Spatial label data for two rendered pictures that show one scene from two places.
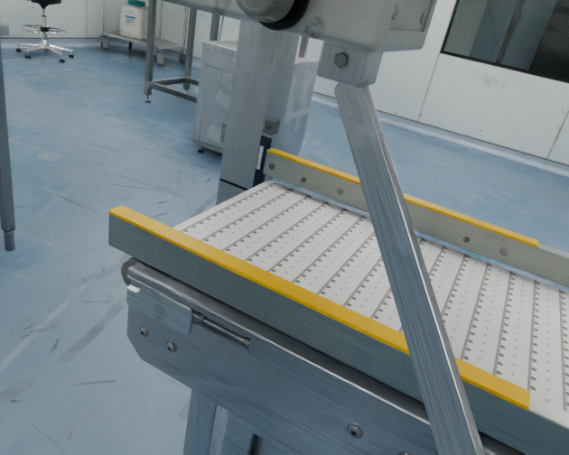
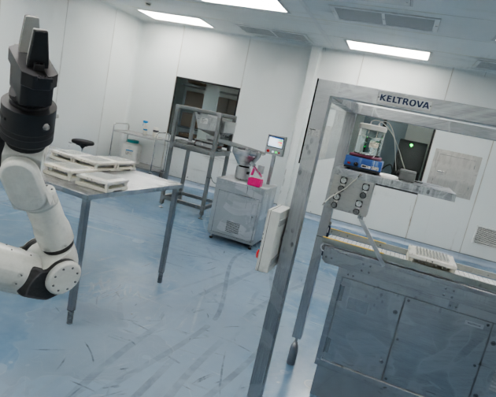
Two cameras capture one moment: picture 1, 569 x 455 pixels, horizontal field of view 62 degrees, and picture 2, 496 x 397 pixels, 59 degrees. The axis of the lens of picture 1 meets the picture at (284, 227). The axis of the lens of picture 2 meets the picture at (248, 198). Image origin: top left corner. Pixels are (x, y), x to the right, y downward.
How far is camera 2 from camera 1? 2.23 m
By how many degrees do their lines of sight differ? 17
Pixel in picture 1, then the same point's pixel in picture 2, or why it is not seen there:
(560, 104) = (408, 205)
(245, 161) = (323, 231)
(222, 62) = (228, 188)
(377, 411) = (366, 259)
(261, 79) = (328, 213)
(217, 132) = (223, 225)
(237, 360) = (344, 257)
